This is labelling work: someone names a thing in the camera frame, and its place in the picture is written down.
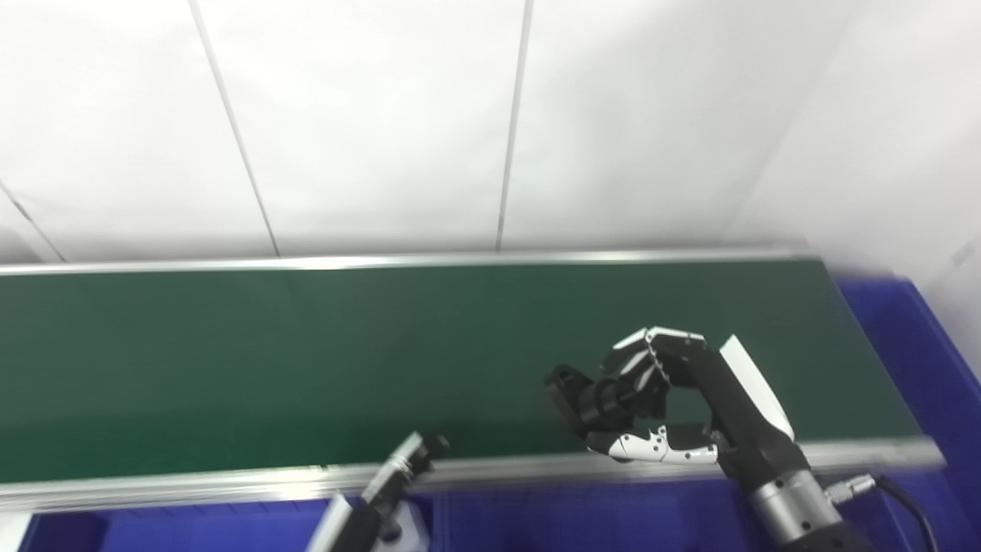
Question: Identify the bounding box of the blue plastic bin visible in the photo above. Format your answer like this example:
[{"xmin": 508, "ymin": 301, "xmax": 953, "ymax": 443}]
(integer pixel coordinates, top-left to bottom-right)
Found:
[
  {"xmin": 425, "ymin": 479, "xmax": 905, "ymax": 552},
  {"xmin": 19, "ymin": 498, "xmax": 430, "ymax": 552},
  {"xmin": 835, "ymin": 278, "xmax": 981, "ymax": 552}
]

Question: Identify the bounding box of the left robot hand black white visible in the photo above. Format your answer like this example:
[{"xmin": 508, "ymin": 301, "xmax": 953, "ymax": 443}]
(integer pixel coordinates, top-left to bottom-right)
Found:
[{"xmin": 307, "ymin": 432, "xmax": 451, "ymax": 552}]

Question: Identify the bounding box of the green conveyor belt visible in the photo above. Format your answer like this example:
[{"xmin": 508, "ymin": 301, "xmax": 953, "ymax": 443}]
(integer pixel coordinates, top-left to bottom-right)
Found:
[
  {"xmin": 0, "ymin": 247, "xmax": 947, "ymax": 514},
  {"xmin": 0, "ymin": 259, "xmax": 920, "ymax": 484}
]

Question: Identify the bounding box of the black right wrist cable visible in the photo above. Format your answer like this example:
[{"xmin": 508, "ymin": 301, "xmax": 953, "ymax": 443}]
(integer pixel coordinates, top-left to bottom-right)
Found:
[{"xmin": 824, "ymin": 473, "xmax": 940, "ymax": 552}]

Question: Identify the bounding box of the black flanged part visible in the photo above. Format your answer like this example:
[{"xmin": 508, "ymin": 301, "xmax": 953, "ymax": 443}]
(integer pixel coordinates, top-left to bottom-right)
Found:
[{"xmin": 544, "ymin": 364, "xmax": 652, "ymax": 445}]

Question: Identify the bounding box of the white block part with hole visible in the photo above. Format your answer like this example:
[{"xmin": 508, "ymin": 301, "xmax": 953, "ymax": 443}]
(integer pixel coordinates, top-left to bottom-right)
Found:
[{"xmin": 387, "ymin": 498, "xmax": 431, "ymax": 552}]

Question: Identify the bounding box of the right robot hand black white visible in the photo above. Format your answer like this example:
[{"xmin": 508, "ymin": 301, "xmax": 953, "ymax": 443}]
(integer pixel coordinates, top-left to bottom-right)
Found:
[{"xmin": 586, "ymin": 326, "xmax": 813, "ymax": 491}]

